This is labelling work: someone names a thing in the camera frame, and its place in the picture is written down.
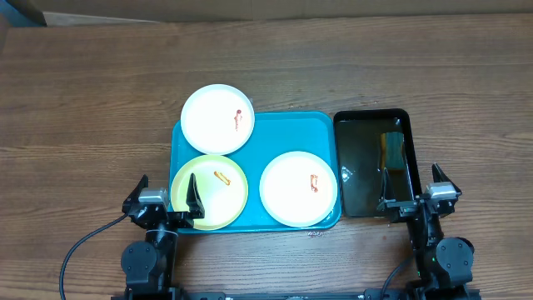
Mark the white plate right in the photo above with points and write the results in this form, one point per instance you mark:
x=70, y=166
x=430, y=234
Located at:
x=298, y=189

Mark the green yellow sponge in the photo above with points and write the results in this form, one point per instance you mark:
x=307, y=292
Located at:
x=392, y=153

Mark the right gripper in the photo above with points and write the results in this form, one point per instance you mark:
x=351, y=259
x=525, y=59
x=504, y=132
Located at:
x=400, y=207

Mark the teal plastic tray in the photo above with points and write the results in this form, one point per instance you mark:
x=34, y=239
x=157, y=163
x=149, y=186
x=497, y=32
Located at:
x=273, y=134

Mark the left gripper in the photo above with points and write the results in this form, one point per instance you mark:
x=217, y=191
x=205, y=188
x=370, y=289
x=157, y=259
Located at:
x=195, y=206

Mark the white plate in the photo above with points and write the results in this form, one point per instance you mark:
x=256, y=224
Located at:
x=217, y=119
x=298, y=189

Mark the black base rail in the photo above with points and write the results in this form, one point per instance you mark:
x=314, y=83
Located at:
x=291, y=296

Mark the black water tray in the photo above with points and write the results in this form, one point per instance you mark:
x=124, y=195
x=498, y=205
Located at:
x=357, y=135

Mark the yellow-green plate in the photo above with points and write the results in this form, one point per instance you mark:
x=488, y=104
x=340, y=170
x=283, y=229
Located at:
x=222, y=187

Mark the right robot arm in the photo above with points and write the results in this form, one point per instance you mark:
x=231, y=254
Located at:
x=444, y=264

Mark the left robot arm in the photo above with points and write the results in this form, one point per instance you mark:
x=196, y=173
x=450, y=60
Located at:
x=149, y=264

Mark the white plate top left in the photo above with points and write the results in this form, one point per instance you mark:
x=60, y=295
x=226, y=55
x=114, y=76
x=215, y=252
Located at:
x=217, y=119

